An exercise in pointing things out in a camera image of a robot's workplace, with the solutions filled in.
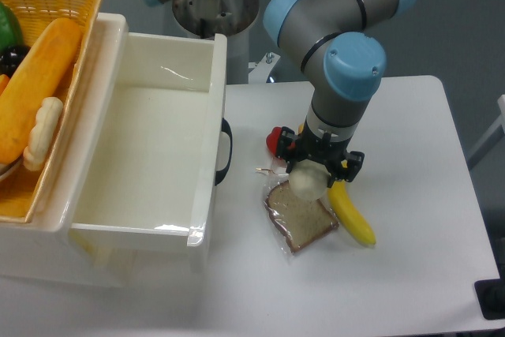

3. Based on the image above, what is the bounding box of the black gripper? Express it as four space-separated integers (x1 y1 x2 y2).
275 126 365 188

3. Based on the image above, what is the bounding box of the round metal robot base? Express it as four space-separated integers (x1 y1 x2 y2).
172 0 260 39

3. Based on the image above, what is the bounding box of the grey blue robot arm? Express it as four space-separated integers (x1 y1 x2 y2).
145 0 416 189

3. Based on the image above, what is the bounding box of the open white upper drawer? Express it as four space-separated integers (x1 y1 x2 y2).
72 33 229 271

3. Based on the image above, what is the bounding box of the white drawer cabinet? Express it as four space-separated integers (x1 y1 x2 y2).
1 13 200 286

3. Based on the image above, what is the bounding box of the yellow banana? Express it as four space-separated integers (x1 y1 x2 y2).
327 181 376 246

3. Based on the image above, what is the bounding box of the red pepper toy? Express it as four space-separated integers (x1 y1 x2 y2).
266 126 284 159

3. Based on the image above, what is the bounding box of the bagged brown bread slice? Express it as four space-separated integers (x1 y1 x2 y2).
255 161 340 259

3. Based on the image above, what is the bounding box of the black device at edge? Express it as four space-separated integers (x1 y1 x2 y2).
474 279 504 320

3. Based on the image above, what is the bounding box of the orange baguette toy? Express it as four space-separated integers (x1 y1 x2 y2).
1 18 82 164

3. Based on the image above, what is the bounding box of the yellow wicker basket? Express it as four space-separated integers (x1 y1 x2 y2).
1 0 102 223

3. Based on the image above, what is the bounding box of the white plate in basket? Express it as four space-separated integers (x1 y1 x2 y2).
0 156 23 182

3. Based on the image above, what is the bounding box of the black grapes toy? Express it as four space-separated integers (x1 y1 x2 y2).
0 45 31 77

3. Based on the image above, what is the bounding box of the orange fruit piece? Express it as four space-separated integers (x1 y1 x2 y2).
0 74 9 94

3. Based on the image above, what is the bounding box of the green pepper toy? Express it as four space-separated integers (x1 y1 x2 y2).
0 3 24 51

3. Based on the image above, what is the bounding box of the black drawer handle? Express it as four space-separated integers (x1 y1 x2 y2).
215 118 234 185

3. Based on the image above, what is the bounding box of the white frame at right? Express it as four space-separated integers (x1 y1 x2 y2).
466 95 504 170

